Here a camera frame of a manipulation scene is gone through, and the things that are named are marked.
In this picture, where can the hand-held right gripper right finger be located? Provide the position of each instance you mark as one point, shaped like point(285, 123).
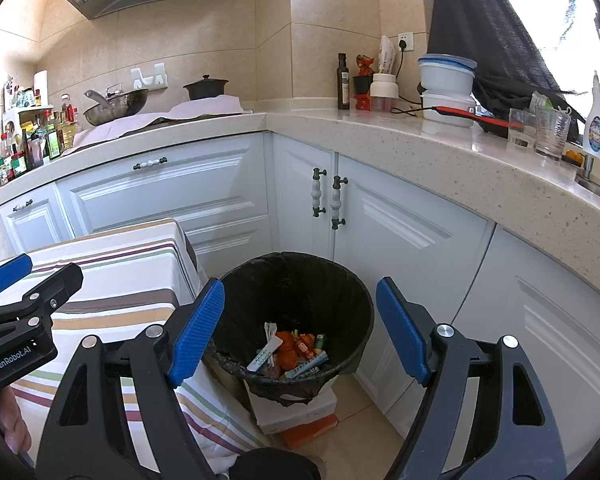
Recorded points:
point(402, 332)

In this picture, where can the black trash bin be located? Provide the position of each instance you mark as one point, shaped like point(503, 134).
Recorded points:
point(260, 285)

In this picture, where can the white tube green print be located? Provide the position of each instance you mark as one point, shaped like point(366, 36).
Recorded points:
point(265, 355)

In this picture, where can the white packets in jar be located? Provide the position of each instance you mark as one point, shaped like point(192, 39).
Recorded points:
point(387, 57)

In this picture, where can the striped tablecloth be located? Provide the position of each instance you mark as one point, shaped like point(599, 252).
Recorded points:
point(130, 270)

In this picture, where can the clear drinking glass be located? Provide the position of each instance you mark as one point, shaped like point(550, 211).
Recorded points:
point(521, 130)

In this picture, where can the steel faucet base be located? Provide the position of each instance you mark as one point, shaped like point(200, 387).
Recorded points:
point(587, 165)

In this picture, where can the white spice rack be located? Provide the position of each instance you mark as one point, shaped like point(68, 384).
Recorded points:
point(17, 115)

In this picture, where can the red black ornament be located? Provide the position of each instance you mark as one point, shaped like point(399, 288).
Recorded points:
point(363, 62)

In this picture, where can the paper towel roll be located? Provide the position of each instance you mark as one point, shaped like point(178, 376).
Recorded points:
point(40, 87)

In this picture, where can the orange cardboard box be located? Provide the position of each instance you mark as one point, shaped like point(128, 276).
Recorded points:
point(310, 432)

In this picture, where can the pale stove cover cloth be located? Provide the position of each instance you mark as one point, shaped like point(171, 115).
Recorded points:
point(200, 108)

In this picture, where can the white spray bottle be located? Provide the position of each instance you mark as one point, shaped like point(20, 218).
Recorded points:
point(594, 125)

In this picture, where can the white jar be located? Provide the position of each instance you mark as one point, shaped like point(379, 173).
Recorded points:
point(382, 85)

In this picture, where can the white wall holder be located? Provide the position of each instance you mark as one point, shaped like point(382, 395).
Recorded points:
point(140, 77)

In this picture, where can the steel ladle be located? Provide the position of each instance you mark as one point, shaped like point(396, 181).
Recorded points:
point(95, 97)

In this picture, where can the black lidded pot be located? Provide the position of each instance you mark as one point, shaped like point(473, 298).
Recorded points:
point(205, 90)

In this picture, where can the group of condiment bottles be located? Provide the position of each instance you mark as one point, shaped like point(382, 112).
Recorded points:
point(52, 142)

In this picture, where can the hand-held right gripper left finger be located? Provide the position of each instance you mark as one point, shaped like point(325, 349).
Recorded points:
point(197, 332)

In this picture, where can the dark hanging cloth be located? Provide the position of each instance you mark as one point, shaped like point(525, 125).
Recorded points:
point(480, 35)

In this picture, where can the green yellow bottle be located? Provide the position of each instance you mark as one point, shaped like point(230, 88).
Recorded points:
point(320, 342)

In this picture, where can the white wall socket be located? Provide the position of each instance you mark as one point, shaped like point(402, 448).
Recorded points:
point(405, 40)

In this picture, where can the dark olive oil bottle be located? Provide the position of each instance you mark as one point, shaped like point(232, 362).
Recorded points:
point(343, 85)

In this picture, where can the white kitchen cabinet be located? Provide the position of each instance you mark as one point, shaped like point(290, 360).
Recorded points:
point(205, 195)

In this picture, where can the beige kitchen countertop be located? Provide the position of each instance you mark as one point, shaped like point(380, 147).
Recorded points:
point(430, 160)

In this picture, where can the steel wok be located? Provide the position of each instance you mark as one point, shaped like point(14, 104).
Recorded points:
point(115, 110)

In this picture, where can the small orange item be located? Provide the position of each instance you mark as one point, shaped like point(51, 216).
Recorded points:
point(572, 156)

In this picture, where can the white lidded bowl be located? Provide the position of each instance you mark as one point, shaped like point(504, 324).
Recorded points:
point(445, 102)

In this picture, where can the white blue printed wrapper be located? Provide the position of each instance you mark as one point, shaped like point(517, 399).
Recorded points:
point(307, 366)

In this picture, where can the window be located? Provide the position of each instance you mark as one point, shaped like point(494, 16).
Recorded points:
point(545, 10)

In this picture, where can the white cardboard box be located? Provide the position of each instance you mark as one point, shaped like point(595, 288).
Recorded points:
point(300, 410)

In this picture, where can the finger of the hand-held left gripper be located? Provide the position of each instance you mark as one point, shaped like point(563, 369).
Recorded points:
point(10, 272)
point(50, 287)

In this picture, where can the orange plastic bag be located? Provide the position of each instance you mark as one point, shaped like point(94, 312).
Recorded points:
point(304, 346)
point(285, 352)

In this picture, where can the clear measuring cup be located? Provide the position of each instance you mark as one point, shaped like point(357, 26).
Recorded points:
point(550, 135)

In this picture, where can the person's left hand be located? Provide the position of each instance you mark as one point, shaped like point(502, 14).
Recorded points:
point(14, 415)

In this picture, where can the red black kitchen utensil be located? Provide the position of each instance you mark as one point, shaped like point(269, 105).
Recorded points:
point(460, 111)

